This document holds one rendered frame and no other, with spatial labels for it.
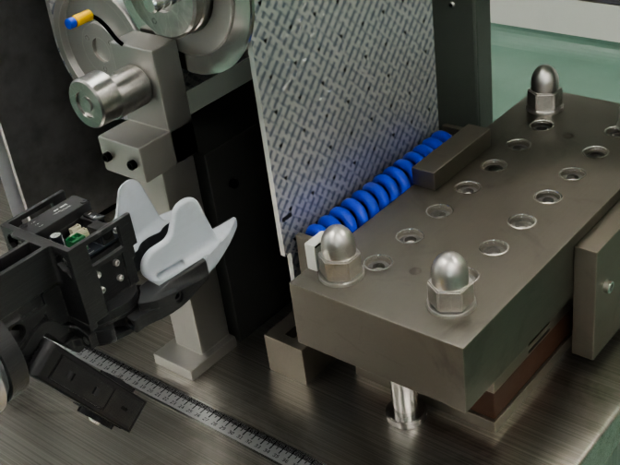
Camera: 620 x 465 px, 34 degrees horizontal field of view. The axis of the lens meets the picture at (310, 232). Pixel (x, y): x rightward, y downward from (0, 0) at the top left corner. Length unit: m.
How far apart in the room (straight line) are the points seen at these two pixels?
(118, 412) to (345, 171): 0.30
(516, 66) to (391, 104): 2.80
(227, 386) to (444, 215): 0.24
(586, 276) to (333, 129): 0.24
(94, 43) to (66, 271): 0.31
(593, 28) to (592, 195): 2.88
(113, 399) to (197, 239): 0.12
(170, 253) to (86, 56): 0.28
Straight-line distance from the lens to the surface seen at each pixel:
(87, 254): 0.64
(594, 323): 0.87
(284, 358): 0.89
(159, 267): 0.70
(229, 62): 0.77
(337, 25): 0.83
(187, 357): 0.93
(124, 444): 0.88
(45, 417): 0.93
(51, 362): 0.66
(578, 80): 3.58
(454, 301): 0.73
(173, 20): 0.77
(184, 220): 0.70
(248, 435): 0.86
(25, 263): 0.64
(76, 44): 0.93
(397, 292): 0.77
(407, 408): 0.83
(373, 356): 0.77
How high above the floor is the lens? 1.48
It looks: 32 degrees down
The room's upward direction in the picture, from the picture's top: 8 degrees counter-clockwise
